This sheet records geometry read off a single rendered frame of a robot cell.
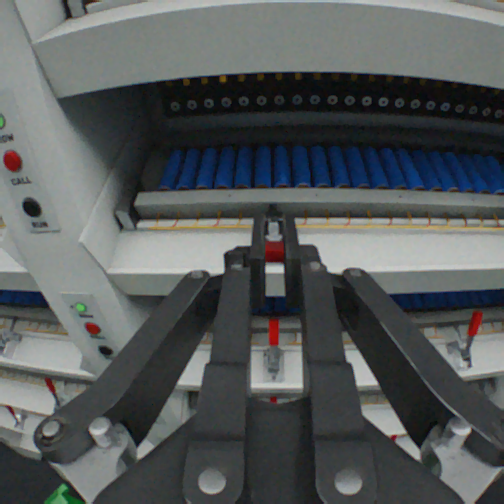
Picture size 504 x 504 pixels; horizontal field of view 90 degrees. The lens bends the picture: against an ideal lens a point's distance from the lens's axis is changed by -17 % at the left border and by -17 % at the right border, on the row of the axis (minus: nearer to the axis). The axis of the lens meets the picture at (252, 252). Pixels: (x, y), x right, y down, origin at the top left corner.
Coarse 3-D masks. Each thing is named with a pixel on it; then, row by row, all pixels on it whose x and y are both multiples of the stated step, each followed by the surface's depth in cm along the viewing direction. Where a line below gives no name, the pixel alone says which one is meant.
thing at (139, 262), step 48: (144, 144) 35; (96, 240) 25; (144, 240) 29; (192, 240) 29; (240, 240) 28; (336, 240) 28; (384, 240) 27; (432, 240) 27; (480, 240) 26; (144, 288) 29; (384, 288) 28; (432, 288) 28; (480, 288) 28
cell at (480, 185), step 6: (462, 156) 31; (468, 156) 31; (462, 162) 31; (468, 162) 30; (468, 168) 30; (474, 168) 30; (468, 174) 30; (474, 174) 29; (480, 174) 29; (474, 180) 29; (480, 180) 29; (474, 186) 29; (480, 186) 28; (486, 186) 28; (480, 192) 28
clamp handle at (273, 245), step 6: (270, 228) 25; (276, 228) 25; (270, 234) 25; (276, 234) 25; (270, 240) 24; (276, 240) 23; (270, 246) 20; (276, 246) 20; (282, 246) 20; (270, 252) 19; (276, 252) 19; (282, 252) 19; (270, 258) 19; (276, 258) 19; (282, 258) 19
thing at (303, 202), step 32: (160, 192) 29; (192, 192) 29; (224, 192) 29; (256, 192) 28; (288, 192) 28; (320, 192) 28; (352, 192) 28; (384, 192) 28; (416, 192) 27; (448, 192) 27; (448, 224) 27
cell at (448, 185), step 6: (432, 156) 31; (438, 156) 31; (432, 162) 31; (438, 162) 31; (444, 162) 31; (438, 168) 30; (444, 168) 30; (438, 174) 30; (444, 174) 29; (450, 174) 29; (444, 180) 29; (450, 180) 29; (444, 186) 29; (450, 186) 28; (456, 186) 28
